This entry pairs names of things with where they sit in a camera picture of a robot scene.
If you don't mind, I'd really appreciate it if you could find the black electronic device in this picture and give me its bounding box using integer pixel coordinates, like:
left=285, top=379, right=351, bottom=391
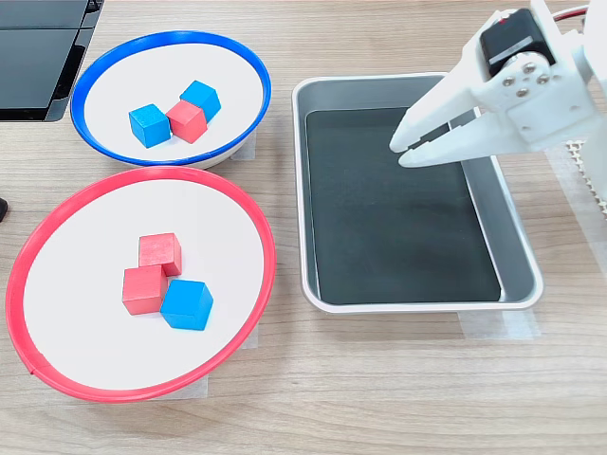
left=0, top=0, right=105, bottom=123

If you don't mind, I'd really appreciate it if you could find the pale perforated plate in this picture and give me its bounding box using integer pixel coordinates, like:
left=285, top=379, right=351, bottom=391
left=566, top=140, right=607, bottom=217

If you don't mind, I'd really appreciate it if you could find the steel tray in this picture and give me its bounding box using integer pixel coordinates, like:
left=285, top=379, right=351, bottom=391
left=291, top=71, right=545, bottom=315

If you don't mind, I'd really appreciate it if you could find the red cube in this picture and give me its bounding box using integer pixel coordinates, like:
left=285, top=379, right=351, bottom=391
left=165, top=100, right=210, bottom=145
left=121, top=264, right=170, bottom=317
left=138, top=232, right=183, bottom=278

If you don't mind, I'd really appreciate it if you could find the blue-rimmed white plate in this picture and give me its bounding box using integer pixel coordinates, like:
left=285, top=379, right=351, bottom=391
left=69, top=30, right=273, bottom=171

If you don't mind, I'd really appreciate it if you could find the black mat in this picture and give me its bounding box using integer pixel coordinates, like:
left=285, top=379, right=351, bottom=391
left=305, top=106, right=503, bottom=306

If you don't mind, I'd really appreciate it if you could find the clear tape strip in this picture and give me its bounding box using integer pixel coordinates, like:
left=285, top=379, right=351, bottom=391
left=222, top=130, right=258, bottom=166
left=458, top=310, right=543, bottom=340
left=141, top=373, right=210, bottom=402
left=239, top=325, right=261, bottom=351

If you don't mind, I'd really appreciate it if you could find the blue cube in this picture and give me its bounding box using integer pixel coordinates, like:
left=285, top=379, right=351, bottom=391
left=159, top=279, right=214, bottom=332
left=178, top=80, right=223, bottom=123
left=128, top=102, right=172, bottom=150

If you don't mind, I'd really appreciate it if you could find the red-rimmed white plate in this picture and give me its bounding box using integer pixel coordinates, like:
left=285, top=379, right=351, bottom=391
left=5, top=165, right=277, bottom=404

